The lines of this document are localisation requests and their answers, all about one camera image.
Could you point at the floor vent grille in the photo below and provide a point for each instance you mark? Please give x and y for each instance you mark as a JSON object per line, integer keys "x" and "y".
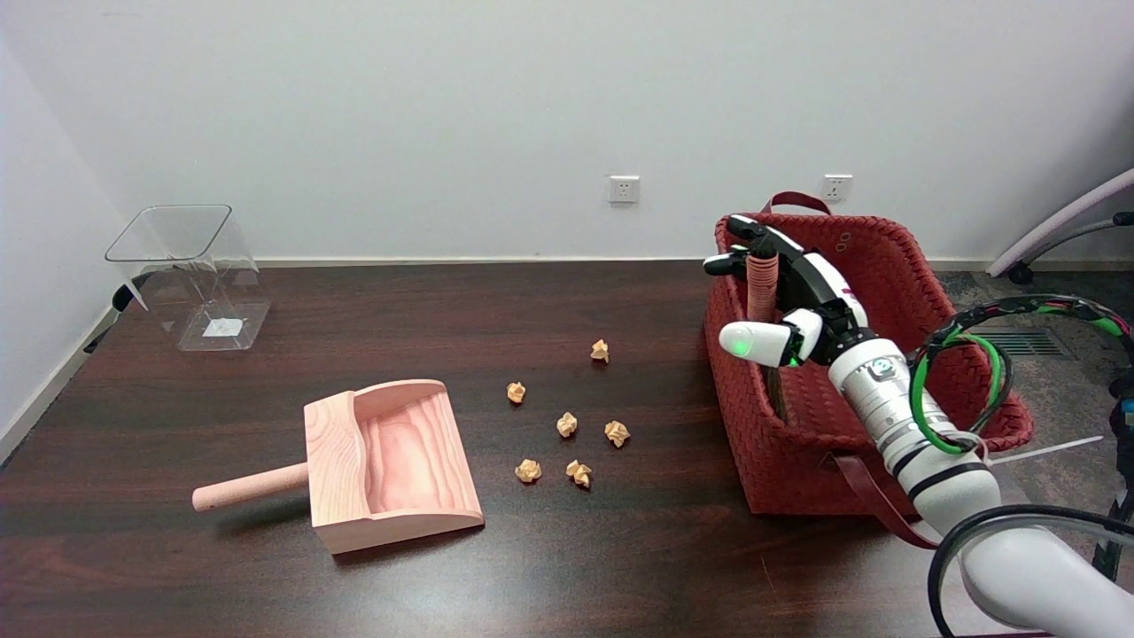
{"x": 1023, "y": 344}

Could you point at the red woven basket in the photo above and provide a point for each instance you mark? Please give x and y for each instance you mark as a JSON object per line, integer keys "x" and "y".
{"x": 797, "y": 452}

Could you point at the pale office chair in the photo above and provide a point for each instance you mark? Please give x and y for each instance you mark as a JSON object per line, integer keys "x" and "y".
{"x": 1063, "y": 217}

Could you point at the crumpled tan paper ball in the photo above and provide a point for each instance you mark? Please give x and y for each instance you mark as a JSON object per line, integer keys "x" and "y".
{"x": 600, "y": 351}
{"x": 617, "y": 433}
{"x": 516, "y": 392}
{"x": 567, "y": 424}
{"x": 578, "y": 473}
{"x": 528, "y": 470}

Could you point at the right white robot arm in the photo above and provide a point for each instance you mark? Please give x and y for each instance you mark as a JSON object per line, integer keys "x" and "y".
{"x": 886, "y": 399}

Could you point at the clear plastic bin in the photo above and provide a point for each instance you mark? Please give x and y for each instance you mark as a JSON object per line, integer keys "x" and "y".
{"x": 208, "y": 310}

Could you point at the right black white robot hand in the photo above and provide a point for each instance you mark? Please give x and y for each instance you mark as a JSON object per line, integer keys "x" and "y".
{"x": 824, "y": 288}

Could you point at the small brown hand broom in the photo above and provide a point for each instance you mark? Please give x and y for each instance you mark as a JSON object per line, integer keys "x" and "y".
{"x": 762, "y": 297}

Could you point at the white strip on floor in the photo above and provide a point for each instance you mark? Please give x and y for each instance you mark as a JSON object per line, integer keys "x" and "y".
{"x": 1054, "y": 447}

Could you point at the white wall socket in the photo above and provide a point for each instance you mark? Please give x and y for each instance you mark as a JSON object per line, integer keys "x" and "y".
{"x": 836, "y": 188}
{"x": 624, "y": 190}

